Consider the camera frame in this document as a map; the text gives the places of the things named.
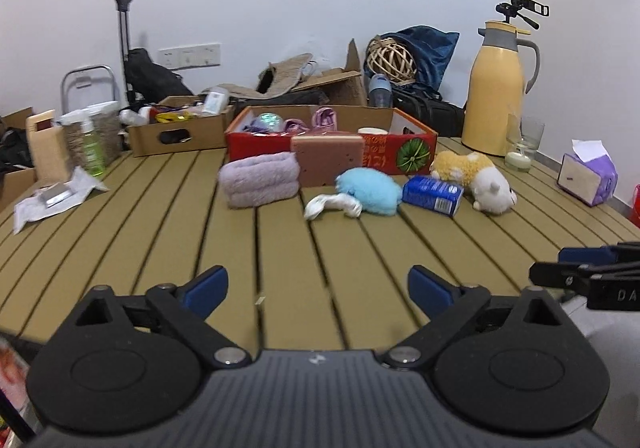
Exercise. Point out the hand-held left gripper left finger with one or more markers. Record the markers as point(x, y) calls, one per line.
point(207, 290)

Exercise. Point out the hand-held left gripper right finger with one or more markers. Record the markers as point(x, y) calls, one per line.
point(430, 293)

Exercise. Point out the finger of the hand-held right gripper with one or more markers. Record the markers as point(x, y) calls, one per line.
point(560, 275)
point(585, 255)

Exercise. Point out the blue tissue packet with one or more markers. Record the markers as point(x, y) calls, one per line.
point(430, 193)

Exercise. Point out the light blue plush toy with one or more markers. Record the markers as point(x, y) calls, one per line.
point(372, 188)

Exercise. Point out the lilac towel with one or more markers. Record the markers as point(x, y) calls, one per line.
point(257, 180)

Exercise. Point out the yellow white plush dog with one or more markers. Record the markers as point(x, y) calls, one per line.
point(470, 168)

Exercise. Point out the white sock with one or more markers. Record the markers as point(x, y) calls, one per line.
point(330, 202)

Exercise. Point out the red cardboard box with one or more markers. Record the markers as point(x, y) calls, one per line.
point(255, 146)

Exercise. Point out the white sponge block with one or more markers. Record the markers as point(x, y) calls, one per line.
point(372, 131)

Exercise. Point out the shiny greenish ball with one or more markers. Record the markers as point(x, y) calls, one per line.
point(267, 121)

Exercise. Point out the pink satin scrunchie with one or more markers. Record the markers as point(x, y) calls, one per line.
point(324, 118)

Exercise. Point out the red container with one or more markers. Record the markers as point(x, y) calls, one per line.
point(635, 208)

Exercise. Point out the purple tissue box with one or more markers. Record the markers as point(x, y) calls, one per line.
point(582, 178)

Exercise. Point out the glass cup with candle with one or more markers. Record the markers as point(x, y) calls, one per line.
point(520, 158)

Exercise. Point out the brown sponge block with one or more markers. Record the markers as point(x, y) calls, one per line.
point(325, 161)

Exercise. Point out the yellow packet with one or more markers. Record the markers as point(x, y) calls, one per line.
point(172, 117)

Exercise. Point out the green spray bottle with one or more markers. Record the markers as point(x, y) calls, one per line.
point(92, 153)

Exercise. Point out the silver foil packet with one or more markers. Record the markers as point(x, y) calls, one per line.
point(55, 195)

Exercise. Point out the yellow thermos jug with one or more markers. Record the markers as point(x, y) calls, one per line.
point(490, 98)

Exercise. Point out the white small carton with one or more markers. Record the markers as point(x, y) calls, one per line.
point(216, 103)

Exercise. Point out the clear grain container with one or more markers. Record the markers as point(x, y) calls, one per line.
point(107, 128)

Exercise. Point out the white plastic bottle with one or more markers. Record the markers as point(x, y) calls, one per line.
point(131, 116)

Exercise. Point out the white plastic wrapper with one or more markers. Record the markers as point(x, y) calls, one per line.
point(30, 208)

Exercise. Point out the blue water bottle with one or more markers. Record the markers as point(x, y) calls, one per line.
point(380, 91)

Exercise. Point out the red white printed bag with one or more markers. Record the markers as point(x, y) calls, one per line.
point(10, 368)

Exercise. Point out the tan wooden box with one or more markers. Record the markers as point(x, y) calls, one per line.
point(45, 148)

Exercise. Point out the black trolley bag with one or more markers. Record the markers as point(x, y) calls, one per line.
point(150, 76)

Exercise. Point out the open brown cardboard box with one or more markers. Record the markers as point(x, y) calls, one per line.
point(340, 88)

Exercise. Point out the beige cloth bag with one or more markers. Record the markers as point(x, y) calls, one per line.
point(285, 73)

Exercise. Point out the dark blue cloth bag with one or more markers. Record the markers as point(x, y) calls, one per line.
point(430, 58)

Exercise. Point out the wicker ball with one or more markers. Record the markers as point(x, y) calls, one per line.
point(390, 61)

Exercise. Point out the black clothes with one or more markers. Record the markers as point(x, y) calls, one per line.
point(12, 148)

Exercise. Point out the silver folding stool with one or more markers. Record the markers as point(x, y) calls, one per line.
point(90, 78)

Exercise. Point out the large brown cardboard box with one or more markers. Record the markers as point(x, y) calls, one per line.
point(15, 118)

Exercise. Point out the white wall socket strip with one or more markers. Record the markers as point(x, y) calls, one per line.
point(192, 56)

